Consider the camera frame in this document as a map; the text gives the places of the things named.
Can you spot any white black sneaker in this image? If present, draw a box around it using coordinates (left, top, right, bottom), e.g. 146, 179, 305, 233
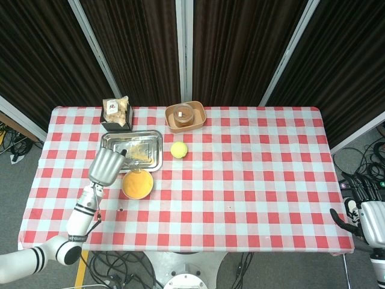
343, 197, 362, 226

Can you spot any black power strip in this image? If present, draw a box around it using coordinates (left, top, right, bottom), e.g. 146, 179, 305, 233
338, 179, 385, 193

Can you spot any stainless steel rectangular tray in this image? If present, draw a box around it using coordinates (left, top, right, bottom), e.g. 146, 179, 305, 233
98, 129, 164, 175

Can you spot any brown paper food container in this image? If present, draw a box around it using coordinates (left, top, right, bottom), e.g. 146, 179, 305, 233
165, 101, 207, 134

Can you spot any yellow tennis ball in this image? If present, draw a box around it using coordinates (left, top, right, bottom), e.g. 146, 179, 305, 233
170, 141, 189, 158

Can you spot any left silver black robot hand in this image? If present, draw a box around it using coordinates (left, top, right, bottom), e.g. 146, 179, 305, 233
88, 146, 128, 186

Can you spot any yellow floor tape strip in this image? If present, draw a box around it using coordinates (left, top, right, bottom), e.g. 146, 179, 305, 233
74, 250, 90, 287

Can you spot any dark brown curtain panel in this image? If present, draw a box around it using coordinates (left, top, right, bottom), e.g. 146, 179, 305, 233
192, 0, 307, 106
267, 0, 385, 148
0, 0, 114, 130
81, 0, 181, 106

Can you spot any black floor cable bundle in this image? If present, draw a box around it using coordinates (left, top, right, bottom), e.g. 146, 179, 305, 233
228, 252, 256, 289
333, 138, 385, 181
0, 122, 43, 163
81, 251, 163, 289

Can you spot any beige round bowl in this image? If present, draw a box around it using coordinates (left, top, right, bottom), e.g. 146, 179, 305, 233
121, 169, 155, 200

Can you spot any black cardboard box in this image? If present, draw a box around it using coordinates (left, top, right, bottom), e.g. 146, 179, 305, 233
99, 105, 134, 132

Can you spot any clear snack bag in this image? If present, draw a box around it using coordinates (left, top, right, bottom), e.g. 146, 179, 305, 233
102, 96, 130, 127

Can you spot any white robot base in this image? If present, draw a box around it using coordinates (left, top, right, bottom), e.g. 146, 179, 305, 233
144, 251, 228, 289

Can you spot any clear plastic jar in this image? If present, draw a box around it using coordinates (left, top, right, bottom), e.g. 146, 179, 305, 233
172, 103, 194, 128

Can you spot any red white checkered tablecloth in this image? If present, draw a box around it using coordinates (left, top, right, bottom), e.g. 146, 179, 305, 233
17, 105, 356, 256

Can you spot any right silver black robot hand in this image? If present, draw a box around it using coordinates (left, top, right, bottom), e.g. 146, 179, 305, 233
330, 171, 385, 247

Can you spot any metal table leg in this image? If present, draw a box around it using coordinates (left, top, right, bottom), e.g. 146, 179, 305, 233
342, 254, 351, 289

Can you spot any white partition frame post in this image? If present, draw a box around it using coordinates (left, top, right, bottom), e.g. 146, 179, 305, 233
176, 0, 193, 103
258, 0, 319, 106
67, 0, 123, 99

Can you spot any white partition frame rail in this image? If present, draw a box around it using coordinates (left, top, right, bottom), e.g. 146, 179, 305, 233
0, 95, 48, 141
329, 111, 385, 155

